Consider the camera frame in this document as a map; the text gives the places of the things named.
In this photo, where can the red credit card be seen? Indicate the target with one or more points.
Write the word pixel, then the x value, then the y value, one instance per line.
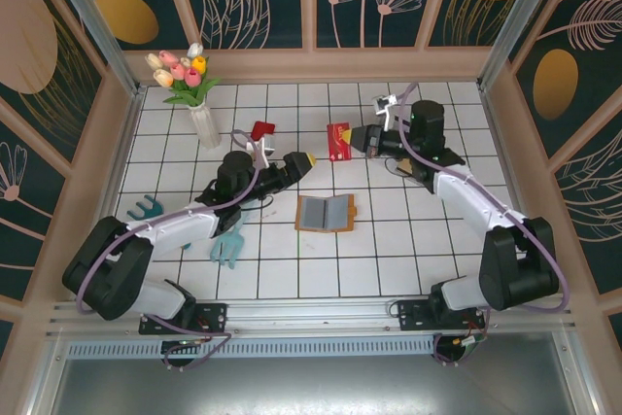
pixel 337 143

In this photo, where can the tan leather card holder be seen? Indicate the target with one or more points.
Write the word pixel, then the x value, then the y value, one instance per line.
pixel 323 213

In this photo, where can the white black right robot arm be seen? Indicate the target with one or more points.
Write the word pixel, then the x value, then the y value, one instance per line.
pixel 466 196

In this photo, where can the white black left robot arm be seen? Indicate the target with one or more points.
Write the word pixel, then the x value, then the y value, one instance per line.
pixel 180 230

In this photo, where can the clear acrylic card box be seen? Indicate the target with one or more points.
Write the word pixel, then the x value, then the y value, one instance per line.
pixel 394 173

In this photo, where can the gold credit card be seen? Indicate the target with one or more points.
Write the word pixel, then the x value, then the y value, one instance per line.
pixel 404 167

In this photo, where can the red toy shovel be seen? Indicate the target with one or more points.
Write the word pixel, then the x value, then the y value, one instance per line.
pixel 262 129

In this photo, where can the white ribbed vase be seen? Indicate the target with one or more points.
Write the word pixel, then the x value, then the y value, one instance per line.
pixel 205 126

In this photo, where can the light blue toy rake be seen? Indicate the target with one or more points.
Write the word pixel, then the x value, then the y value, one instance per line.
pixel 226 247

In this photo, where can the dark teal toy rake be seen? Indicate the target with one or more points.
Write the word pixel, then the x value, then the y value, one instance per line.
pixel 146 211

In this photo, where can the artificial tulip bouquet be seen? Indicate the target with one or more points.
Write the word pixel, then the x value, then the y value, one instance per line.
pixel 182 72

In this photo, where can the small green circuit board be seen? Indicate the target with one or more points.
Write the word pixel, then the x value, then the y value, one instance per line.
pixel 469 341

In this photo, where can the aluminium frame post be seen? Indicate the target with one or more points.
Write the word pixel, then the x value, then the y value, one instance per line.
pixel 520 16
pixel 97 26

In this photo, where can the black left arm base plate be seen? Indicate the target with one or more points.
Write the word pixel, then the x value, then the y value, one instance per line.
pixel 211 318

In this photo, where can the aluminium mounting rail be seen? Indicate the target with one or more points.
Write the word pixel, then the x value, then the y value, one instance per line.
pixel 311 313

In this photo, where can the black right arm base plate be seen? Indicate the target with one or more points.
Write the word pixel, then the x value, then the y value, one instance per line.
pixel 413 315

